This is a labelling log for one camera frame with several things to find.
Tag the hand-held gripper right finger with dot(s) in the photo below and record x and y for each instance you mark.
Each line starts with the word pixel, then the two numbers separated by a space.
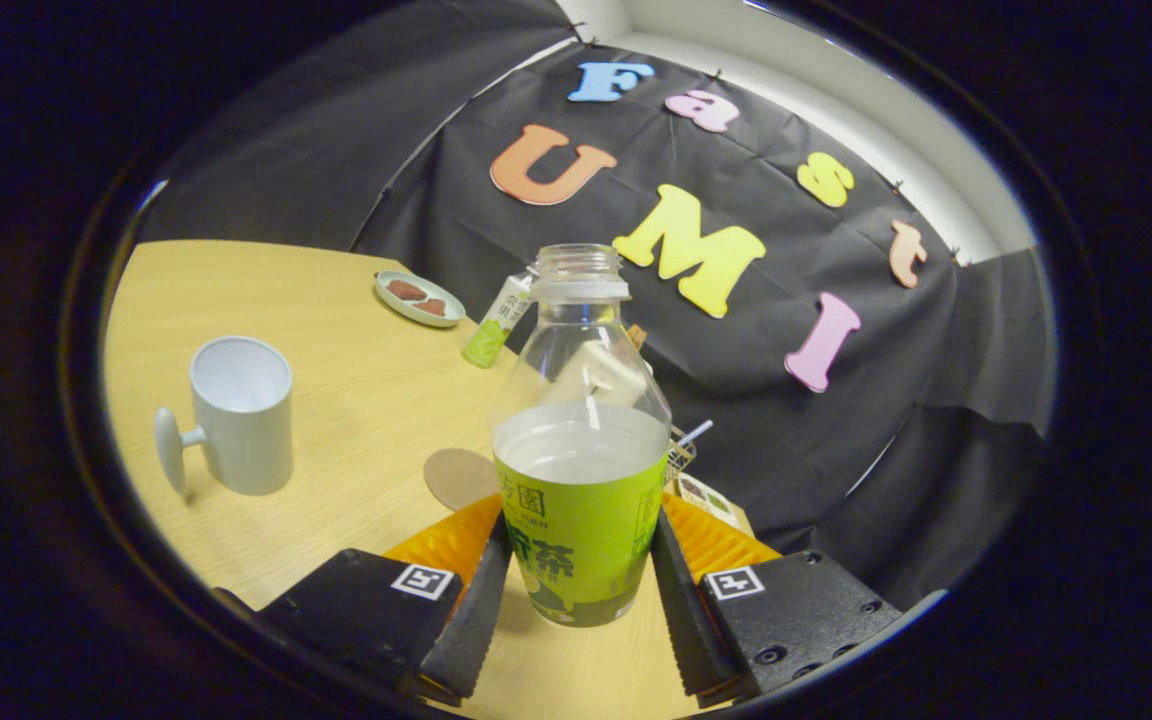
pixel 681 620

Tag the brown food piece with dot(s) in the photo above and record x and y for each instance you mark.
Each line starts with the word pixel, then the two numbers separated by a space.
pixel 431 307
pixel 405 290

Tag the brown toast slice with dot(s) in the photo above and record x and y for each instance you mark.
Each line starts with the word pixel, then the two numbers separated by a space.
pixel 637 336

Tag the small white food dish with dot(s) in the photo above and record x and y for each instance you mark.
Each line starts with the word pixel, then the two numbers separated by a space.
pixel 711 500

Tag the grey round plate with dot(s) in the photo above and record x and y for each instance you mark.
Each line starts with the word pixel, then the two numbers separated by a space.
pixel 406 308

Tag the pale purple straw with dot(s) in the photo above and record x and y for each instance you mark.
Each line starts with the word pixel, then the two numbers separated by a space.
pixel 696 432

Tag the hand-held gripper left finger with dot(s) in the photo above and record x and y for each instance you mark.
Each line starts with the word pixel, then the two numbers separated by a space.
pixel 466 630

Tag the wooden table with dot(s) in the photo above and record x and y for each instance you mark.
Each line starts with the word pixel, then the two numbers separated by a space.
pixel 366 400

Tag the round brown coaster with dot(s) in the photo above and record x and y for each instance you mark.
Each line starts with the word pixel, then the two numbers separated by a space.
pixel 456 480

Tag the green label juice bottle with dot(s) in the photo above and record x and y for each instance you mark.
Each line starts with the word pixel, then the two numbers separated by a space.
pixel 581 540

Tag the white cup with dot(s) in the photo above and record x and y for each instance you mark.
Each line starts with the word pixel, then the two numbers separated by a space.
pixel 246 430

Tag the slim white label bottle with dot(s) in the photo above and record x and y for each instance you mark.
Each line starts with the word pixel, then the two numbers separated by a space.
pixel 501 320

